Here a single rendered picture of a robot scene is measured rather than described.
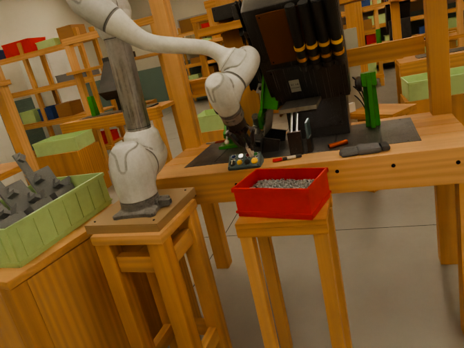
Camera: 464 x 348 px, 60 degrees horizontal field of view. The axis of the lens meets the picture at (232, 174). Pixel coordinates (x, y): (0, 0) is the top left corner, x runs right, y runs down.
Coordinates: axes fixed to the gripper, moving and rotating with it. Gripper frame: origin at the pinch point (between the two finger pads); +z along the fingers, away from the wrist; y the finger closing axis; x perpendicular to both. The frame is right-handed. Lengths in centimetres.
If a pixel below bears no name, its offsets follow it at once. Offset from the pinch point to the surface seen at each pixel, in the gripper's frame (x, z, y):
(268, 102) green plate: 30.0, 3.3, 5.3
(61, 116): 339, 253, -465
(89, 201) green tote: -16, 4, -82
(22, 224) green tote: -43, -24, -83
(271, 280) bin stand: -42, 42, 1
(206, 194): -9.4, 17.1, -25.9
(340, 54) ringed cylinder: 26, -19, 41
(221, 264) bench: -4, 114, -56
